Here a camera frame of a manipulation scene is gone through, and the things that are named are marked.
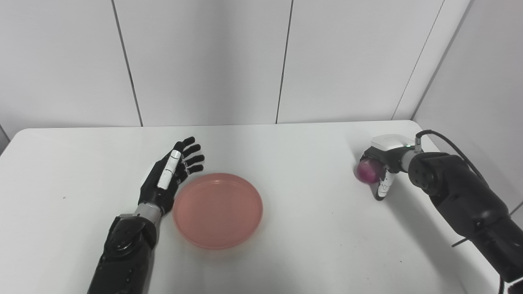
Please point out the purple red onion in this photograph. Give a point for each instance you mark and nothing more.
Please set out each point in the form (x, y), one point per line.
(369, 171)

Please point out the pink round plate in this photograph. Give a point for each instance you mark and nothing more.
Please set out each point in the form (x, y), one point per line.
(216, 210)

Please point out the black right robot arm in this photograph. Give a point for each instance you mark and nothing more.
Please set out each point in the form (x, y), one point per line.
(457, 192)

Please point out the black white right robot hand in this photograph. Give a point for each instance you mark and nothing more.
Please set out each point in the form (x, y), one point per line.
(390, 143)

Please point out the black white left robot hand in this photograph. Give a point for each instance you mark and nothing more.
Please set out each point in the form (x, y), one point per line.
(153, 190)

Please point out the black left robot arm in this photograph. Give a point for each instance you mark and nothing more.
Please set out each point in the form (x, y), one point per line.
(124, 253)

